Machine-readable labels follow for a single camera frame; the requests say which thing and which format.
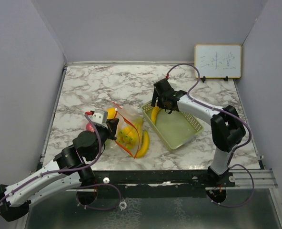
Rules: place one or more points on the clear zip bag red zipper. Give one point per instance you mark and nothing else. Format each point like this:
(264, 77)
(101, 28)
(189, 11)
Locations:
(126, 114)

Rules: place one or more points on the small whiteboard wooden frame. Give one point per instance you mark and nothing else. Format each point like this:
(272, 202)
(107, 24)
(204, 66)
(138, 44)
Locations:
(218, 61)

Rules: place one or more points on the yellow banana bunch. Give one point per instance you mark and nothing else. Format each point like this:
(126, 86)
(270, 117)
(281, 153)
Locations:
(130, 135)

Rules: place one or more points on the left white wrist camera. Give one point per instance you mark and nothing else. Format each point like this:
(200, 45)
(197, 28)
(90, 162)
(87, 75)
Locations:
(97, 117)

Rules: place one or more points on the single yellow banana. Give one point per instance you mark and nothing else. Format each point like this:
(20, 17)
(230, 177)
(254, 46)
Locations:
(154, 114)
(145, 145)

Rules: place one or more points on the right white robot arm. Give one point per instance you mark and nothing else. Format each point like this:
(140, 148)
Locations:
(226, 127)

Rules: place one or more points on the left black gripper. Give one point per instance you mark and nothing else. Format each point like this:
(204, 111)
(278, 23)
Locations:
(112, 124)

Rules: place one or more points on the green plastic basket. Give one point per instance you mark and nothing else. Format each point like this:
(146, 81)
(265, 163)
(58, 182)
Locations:
(175, 129)

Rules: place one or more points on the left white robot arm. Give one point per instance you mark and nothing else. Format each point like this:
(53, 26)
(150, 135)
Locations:
(71, 168)

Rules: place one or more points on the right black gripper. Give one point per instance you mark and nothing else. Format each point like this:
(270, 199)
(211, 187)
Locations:
(159, 104)

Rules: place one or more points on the orange yellow bell pepper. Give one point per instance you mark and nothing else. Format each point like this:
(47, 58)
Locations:
(112, 113)

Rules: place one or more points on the black mounting rail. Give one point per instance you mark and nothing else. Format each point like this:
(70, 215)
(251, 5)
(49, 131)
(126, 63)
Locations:
(164, 183)

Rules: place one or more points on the red apple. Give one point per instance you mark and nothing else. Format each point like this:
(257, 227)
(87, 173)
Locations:
(90, 127)

